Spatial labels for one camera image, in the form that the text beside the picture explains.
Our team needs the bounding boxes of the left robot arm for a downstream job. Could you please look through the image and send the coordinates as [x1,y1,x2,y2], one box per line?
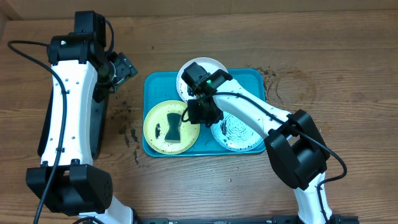
[25,11,137,223]

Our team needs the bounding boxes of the dark green sponge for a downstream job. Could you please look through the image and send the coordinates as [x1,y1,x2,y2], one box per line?
[165,113,182,143]

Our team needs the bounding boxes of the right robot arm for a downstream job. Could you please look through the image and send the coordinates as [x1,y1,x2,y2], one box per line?
[181,62,333,223]

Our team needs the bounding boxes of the yellow-green rimmed plate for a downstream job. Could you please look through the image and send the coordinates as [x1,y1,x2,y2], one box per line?
[143,100,200,155]

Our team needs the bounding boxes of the light blue rimmed plate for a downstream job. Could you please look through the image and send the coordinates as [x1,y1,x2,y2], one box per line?
[211,112,265,152]

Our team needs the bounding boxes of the white plate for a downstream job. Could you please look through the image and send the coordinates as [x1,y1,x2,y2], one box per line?
[175,57,229,103]

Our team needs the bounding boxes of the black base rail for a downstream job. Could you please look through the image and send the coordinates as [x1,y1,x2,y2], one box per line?
[136,215,360,224]

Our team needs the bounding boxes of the black water tray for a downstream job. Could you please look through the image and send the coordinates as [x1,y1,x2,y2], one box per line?
[37,91,109,160]

